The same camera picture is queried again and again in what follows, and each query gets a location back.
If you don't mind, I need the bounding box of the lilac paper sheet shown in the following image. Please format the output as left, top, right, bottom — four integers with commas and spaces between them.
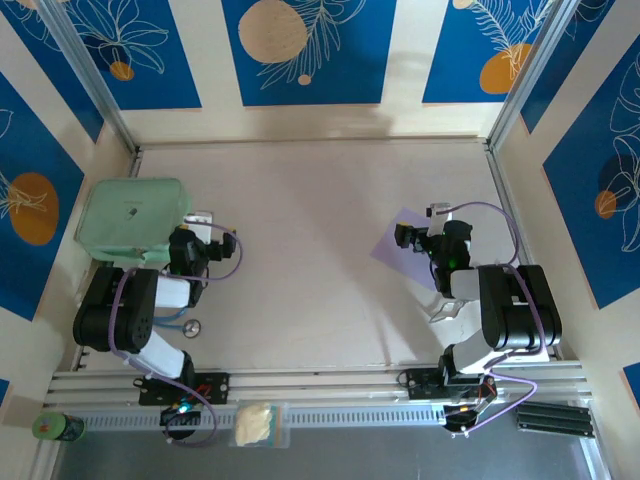
369, 207, 440, 292

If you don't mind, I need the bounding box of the blue tube stethoscope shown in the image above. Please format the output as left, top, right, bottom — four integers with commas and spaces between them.
153, 305, 203, 339

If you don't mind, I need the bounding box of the mint green zip pouch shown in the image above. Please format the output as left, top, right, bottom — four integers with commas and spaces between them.
73, 178, 194, 266

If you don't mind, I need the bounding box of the black controller board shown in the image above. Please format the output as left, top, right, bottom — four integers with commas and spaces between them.
159, 403, 204, 429
442, 402, 482, 435

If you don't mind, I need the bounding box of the clear bag with cream contents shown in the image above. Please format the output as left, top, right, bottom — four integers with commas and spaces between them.
228, 399, 292, 449

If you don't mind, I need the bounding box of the black ribbed block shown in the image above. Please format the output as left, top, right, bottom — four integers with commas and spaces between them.
514, 399, 596, 440

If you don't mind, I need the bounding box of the green can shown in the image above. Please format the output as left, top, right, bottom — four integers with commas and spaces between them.
32, 412, 86, 444

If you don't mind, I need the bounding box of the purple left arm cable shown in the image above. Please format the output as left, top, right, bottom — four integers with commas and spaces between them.
109, 223, 245, 449

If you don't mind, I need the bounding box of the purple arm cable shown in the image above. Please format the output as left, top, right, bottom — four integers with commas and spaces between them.
447, 201, 547, 434
109, 223, 245, 449

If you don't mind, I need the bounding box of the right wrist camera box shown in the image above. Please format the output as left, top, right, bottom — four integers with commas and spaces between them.
427, 201, 455, 237

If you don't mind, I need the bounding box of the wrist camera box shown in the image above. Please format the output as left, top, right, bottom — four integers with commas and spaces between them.
427, 201, 455, 237
182, 209, 217, 242

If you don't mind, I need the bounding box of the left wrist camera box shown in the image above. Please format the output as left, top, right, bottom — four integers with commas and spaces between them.
182, 209, 217, 242

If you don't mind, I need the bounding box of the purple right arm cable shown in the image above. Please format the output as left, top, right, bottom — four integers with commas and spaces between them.
447, 201, 547, 434

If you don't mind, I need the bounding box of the blue floral wall poster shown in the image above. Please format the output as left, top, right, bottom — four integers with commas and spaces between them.
58, 0, 204, 111
422, 0, 556, 105
0, 69, 86, 322
519, 0, 617, 135
0, 0, 105, 145
221, 0, 398, 107
542, 34, 640, 311

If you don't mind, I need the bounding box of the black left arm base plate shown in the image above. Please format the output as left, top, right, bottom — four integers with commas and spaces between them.
133, 372, 231, 406

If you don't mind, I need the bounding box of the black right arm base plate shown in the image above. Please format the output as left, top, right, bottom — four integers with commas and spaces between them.
399, 367, 496, 401

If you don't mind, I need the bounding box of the aluminium mounting rail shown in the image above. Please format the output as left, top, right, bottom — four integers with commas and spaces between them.
42, 360, 594, 407

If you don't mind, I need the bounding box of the grey slotted cable duct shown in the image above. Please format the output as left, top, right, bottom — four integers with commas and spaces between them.
74, 403, 519, 432

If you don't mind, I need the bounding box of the aluminium frame post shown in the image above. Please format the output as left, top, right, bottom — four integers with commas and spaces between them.
487, 0, 586, 151
37, 0, 142, 154

